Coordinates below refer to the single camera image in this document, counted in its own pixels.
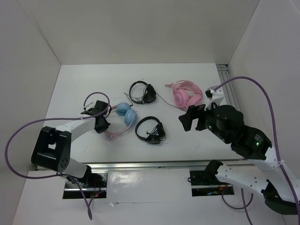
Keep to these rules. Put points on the pink blue cat-ear headphones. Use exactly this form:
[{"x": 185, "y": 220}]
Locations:
[{"x": 130, "y": 117}]

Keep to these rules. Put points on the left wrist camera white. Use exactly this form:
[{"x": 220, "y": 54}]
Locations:
[{"x": 90, "y": 111}]

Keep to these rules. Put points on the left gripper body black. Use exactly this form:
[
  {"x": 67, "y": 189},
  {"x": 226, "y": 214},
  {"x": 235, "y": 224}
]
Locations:
[{"x": 105, "y": 125}]

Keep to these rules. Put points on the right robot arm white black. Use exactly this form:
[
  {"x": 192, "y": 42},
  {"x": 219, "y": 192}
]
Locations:
[{"x": 280, "y": 189}]

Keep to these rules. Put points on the black headphones far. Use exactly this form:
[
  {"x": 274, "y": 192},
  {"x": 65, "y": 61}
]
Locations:
[{"x": 149, "y": 94}]

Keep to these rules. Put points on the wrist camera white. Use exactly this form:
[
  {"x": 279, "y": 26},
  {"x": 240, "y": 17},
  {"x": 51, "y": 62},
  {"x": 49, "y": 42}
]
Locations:
[
  {"x": 215, "y": 97},
  {"x": 90, "y": 111}
]

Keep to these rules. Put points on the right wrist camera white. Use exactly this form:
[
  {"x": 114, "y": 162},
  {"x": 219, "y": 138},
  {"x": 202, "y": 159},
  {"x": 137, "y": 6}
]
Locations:
[{"x": 215, "y": 97}]

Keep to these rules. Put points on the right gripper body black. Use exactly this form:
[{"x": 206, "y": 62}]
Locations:
[{"x": 205, "y": 119}]

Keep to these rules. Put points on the aluminium side rail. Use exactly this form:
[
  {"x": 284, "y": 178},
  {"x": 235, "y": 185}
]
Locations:
[{"x": 227, "y": 88}]

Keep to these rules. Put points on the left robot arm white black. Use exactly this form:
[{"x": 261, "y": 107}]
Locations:
[{"x": 53, "y": 146}]

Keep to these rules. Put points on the aluminium front rail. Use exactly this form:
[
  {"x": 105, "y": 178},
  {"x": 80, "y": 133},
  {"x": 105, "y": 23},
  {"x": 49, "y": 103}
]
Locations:
[{"x": 149, "y": 165}]

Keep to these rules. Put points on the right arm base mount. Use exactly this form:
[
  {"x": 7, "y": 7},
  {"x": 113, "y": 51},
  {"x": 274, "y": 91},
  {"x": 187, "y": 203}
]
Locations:
[{"x": 205, "y": 184}]

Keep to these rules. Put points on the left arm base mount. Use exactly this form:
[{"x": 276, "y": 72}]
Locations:
[{"x": 96, "y": 189}]

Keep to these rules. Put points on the pink gaming headset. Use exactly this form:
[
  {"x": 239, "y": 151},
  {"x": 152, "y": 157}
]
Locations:
[{"x": 185, "y": 94}]

